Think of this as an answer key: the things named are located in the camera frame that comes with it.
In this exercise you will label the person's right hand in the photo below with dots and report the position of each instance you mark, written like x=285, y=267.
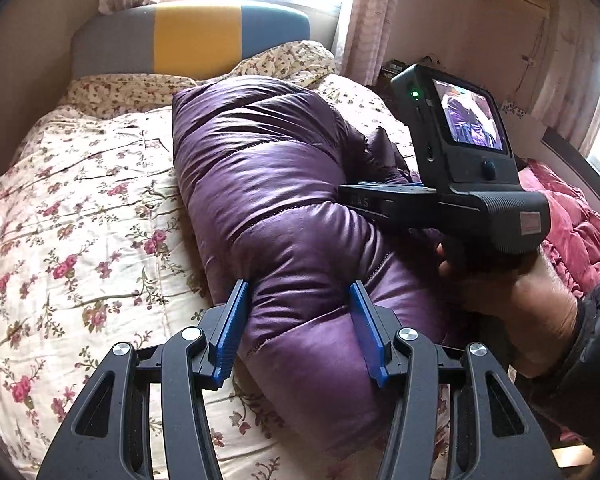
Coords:
x=525, y=305

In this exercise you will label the floral quilted bedspread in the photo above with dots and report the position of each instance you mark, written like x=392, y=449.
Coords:
x=80, y=220

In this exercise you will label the grey yellow blue headboard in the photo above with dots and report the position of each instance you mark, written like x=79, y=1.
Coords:
x=195, y=35

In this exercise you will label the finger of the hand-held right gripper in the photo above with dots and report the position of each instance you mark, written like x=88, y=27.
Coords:
x=390, y=186

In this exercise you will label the purple puffer jacket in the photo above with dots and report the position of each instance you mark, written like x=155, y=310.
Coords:
x=280, y=185

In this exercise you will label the red quilt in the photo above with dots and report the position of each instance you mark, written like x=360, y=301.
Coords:
x=580, y=230

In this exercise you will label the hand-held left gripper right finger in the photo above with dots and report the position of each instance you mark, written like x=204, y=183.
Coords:
x=367, y=332

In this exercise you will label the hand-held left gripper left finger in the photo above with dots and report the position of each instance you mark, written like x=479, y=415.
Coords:
x=230, y=332

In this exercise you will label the person's right forearm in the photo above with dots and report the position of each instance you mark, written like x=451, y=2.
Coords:
x=595, y=360

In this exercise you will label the floral pillow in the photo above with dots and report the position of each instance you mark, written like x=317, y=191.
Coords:
x=130, y=90

